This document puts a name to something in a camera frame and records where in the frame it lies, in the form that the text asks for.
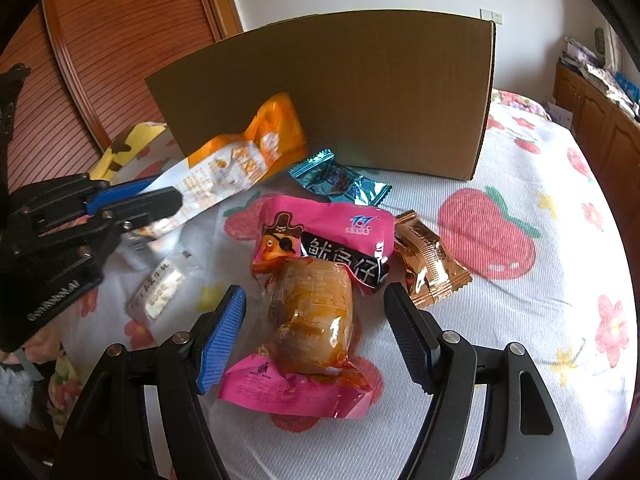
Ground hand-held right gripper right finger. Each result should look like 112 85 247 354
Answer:
382 282 576 480

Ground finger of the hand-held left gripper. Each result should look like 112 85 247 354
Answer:
10 174 168 226
12 186 184 281

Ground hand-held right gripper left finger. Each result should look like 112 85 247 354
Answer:
52 285 248 480

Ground pink snack packet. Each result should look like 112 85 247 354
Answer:
217 195 396 420

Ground orange snack packet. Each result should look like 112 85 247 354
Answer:
135 92 308 238

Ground teal foil snack packet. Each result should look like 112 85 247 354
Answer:
289 149 393 207

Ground brown cardboard box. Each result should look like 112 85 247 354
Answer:
144 10 497 183

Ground yellow plush toy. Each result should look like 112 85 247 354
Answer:
92 122 168 186

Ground golden brown snack packet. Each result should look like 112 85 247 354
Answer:
394 210 473 309

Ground small cream snack packet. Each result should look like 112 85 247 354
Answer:
126 256 187 322

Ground strawberry print white cloth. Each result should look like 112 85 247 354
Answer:
50 110 640 480

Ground brown wooden wardrobe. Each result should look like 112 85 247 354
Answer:
0 0 243 196

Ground white paper box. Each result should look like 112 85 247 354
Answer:
546 102 573 133

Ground brown wooden cabinet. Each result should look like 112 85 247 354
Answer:
552 60 640 241

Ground folded floral cloth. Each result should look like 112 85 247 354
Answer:
582 62 623 96

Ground blue packets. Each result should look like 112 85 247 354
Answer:
612 71 640 108

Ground pile of flat boxes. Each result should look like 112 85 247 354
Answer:
561 35 598 68

